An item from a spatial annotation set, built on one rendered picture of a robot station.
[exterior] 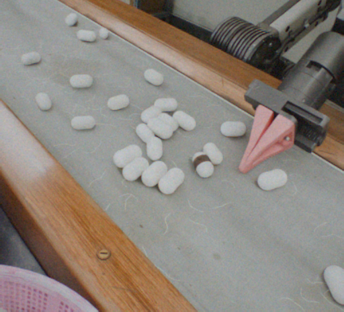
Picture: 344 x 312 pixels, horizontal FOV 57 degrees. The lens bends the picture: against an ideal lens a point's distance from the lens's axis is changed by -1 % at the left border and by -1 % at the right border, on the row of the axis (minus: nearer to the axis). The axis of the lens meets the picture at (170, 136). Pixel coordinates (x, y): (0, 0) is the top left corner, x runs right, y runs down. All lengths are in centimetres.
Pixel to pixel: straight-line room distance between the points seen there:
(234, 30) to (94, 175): 49
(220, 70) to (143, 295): 42
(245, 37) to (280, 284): 52
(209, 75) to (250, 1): 206
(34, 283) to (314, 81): 35
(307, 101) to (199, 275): 23
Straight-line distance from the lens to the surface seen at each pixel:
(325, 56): 43
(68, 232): 30
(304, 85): 41
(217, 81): 57
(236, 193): 38
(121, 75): 56
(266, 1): 256
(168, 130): 42
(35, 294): 28
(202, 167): 37
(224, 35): 75
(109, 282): 27
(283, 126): 38
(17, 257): 40
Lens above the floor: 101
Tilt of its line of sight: 38 degrees down
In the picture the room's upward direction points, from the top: 11 degrees clockwise
